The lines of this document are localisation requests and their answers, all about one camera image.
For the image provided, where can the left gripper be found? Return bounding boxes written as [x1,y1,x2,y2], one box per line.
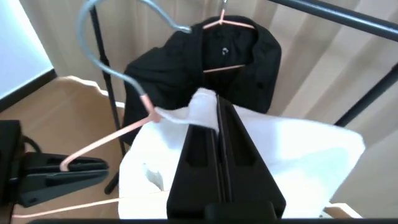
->
[0,119,109,208]

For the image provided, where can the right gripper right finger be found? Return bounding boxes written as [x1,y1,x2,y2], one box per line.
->
[216,95,287,218]

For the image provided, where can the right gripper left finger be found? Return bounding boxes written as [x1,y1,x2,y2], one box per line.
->
[167,124,222,218]

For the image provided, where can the white printed garment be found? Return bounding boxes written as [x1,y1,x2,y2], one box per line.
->
[118,87,366,219]

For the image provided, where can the pink clothes hanger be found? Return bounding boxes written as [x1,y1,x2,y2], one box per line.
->
[12,0,192,218]
[201,0,256,74]

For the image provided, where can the black shorts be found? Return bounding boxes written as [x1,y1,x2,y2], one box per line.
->
[123,15,282,146]

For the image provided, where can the black clothes rack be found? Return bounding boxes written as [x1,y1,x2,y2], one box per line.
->
[89,0,398,195]

